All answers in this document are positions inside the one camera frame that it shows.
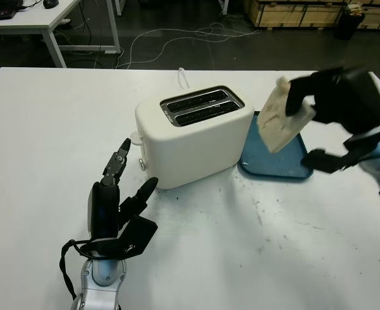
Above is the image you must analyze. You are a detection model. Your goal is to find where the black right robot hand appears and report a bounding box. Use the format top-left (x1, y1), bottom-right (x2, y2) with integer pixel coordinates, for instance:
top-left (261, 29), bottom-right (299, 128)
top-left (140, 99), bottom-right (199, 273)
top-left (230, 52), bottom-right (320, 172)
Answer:
top-left (285, 67), bottom-right (380, 134)

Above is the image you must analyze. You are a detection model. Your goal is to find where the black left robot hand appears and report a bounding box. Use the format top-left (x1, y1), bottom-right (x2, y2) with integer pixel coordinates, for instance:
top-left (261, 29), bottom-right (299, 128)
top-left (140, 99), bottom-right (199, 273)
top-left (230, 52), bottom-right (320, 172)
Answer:
top-left (86, 138), bottom-right (159, 240)

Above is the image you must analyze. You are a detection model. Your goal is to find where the slice of white bread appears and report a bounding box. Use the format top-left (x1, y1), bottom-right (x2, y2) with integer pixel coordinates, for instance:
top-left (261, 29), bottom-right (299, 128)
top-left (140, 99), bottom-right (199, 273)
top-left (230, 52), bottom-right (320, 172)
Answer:
top-left (256, 76), bottom-right (317, 152)

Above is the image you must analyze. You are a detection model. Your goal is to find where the white toaster lever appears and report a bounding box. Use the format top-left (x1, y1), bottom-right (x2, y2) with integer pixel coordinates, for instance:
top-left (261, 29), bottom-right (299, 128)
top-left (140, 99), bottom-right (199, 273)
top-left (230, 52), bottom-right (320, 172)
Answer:
top-left (128, 131), bottom-right (145, 146)

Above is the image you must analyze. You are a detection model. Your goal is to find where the blue plastic tray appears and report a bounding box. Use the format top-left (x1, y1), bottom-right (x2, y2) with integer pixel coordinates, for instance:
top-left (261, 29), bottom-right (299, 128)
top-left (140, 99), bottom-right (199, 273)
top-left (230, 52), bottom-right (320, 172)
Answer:
top-left (237, 111), bottom-right (315, 180)

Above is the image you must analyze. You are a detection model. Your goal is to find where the cream white two-slot toaster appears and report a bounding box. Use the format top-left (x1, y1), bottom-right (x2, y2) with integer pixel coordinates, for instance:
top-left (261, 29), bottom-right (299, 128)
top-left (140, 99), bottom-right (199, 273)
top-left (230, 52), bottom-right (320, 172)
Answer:
top-left (134, 85), bottom-right (255, 190)

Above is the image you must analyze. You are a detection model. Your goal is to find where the black waste bin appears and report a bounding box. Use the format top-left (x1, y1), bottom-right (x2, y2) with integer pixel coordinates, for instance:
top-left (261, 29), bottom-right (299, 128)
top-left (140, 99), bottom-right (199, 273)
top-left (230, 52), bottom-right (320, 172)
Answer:
top-left (334, 5), bottom-right (365, 41)

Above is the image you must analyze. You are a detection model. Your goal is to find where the large wooden crate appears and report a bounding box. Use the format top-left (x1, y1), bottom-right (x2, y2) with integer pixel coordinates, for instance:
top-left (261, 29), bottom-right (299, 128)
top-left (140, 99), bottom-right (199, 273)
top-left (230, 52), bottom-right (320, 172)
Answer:
top-left (243, 0), bottom-right (344, 30)

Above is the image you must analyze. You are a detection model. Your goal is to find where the white office desk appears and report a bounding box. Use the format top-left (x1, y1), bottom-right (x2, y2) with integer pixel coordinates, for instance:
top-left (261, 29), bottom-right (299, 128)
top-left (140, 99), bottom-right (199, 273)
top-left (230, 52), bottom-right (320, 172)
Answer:
top-left (0, 0), bottom-right (121, 68)

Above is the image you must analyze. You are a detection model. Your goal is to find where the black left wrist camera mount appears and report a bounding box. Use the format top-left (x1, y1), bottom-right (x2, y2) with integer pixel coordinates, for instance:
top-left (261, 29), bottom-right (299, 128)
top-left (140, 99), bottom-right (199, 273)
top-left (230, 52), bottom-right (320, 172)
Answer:
top-left (79, 215), bottom-right (158, 261)

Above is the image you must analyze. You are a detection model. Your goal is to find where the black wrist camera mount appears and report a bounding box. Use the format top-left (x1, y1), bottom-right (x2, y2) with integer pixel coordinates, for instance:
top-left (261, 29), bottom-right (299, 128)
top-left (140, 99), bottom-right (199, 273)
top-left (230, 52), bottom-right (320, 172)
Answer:
top-left (79, 215), bottom-right (158, 261)
top-left (302, 121), bottom-right (380, 175)

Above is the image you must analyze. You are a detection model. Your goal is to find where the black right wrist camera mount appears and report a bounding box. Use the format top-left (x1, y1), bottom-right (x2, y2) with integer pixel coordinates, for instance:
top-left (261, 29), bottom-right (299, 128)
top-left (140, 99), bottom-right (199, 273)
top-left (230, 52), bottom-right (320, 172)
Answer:
top-left (302, 121), bottom-right (380, 175)

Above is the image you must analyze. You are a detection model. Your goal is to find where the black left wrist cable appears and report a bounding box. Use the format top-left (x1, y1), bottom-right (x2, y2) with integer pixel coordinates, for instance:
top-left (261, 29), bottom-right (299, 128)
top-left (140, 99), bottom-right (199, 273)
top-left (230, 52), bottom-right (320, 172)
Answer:
top-left (59, 238), bottom-right (87, 300)

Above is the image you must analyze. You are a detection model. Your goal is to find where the white toaster power cord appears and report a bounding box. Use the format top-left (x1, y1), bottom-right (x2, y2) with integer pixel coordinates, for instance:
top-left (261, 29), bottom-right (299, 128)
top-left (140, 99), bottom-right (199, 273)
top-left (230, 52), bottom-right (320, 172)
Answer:
top-left (176, 67), bottom-right (190, 88)

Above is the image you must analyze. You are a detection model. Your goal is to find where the white cable on floor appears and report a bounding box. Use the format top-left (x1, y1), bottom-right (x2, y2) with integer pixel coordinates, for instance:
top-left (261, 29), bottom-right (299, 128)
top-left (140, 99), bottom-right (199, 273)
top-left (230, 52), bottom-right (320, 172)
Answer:
top-left (115, 23), bottom-right (260, 70)

